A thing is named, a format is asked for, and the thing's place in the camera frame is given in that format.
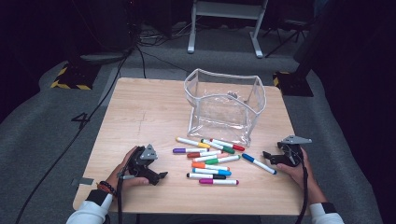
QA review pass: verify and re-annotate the purple marker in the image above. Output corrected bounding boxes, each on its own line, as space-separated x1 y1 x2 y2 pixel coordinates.
172 147 210 154

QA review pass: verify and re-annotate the light green marker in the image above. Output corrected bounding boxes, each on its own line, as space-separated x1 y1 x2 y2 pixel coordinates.
204 154 242 166

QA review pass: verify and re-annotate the white metal stand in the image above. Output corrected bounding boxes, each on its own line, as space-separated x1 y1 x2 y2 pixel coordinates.
186 0 269 59

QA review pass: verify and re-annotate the person's right hand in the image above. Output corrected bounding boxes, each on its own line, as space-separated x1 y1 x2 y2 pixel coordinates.
276 148 319 191

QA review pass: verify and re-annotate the dark green marker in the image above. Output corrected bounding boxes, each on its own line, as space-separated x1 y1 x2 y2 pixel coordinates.
200 138 236 155

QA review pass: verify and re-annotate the red marker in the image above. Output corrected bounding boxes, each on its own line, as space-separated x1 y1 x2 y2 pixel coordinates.
209 138 246 152

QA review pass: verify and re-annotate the short black floor cable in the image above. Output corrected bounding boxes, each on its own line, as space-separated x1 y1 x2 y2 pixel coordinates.
135 45 148 79

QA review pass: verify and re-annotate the person's left hand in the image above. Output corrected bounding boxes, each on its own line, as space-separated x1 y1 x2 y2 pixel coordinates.
106 146 150 196

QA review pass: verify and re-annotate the yellow black striped base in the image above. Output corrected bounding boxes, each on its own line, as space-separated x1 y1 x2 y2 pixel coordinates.
50 62 102 91
272 70 315 97

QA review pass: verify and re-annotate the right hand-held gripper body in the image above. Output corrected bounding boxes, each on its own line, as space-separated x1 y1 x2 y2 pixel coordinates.
277 134 313 168

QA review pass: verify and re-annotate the black marker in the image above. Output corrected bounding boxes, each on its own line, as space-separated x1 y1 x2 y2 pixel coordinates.
186 172 227 180

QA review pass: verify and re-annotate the magenta marker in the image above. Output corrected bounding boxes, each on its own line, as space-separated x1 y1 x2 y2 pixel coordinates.
198 177 240 187

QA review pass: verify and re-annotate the dark blue marker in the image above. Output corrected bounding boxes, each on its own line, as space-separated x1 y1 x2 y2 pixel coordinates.
241 152 277 175

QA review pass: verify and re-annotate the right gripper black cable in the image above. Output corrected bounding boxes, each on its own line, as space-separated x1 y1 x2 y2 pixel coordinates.
293 148 310 224

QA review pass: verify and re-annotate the light blue marker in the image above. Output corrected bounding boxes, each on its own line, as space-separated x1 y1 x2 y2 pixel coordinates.
191 167 233 177

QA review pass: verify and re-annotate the pink marker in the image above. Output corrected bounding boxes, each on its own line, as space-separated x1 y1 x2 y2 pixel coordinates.
191 152 230 163

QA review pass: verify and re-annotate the grey tape piece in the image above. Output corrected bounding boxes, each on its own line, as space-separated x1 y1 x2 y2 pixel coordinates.
70 176 94 187

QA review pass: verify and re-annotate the bundle of cables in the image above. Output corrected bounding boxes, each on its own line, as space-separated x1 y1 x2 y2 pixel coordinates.
136 21 194 48

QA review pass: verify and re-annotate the long black floor cable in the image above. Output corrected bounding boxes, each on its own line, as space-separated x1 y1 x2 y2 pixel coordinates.
14 50 134 224

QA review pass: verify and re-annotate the thin black floor cable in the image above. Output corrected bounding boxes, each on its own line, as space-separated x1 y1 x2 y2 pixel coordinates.
139 49 191 74

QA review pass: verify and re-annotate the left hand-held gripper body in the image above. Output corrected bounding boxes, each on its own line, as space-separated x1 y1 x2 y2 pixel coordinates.
128 144 160 187

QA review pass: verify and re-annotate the black beaded bracelet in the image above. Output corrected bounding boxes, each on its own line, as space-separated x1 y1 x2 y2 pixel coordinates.
98 180 119 198

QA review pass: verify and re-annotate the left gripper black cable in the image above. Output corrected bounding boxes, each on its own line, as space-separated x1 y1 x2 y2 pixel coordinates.
116 147 139 224

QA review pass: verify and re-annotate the dark post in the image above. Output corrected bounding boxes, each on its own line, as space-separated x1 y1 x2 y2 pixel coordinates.
292 0 335 76

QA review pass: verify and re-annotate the yellow marker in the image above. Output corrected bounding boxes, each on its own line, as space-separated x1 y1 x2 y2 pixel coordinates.
175 136 212 149

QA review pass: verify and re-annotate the brown marker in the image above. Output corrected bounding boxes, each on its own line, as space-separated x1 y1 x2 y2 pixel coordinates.
186 149 222 159

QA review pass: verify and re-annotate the orange marker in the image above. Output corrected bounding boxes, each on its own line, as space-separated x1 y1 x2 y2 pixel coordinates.
191 161 231 172

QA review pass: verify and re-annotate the black tripod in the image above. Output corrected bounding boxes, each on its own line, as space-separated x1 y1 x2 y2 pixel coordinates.
262 18 312 59

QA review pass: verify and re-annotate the dark equipment cabinet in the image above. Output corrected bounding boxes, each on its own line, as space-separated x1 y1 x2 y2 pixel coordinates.
69 0 138 55

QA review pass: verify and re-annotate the clear plastic pouch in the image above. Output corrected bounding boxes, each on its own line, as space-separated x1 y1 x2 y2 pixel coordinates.
183 68 267 147

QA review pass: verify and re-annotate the orange bracelet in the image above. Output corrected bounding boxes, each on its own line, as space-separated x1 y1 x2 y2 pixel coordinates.
96 183 116 199

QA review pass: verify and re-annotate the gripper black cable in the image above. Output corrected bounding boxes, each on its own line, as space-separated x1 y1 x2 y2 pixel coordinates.
116 147 139 224
293 148 310 224

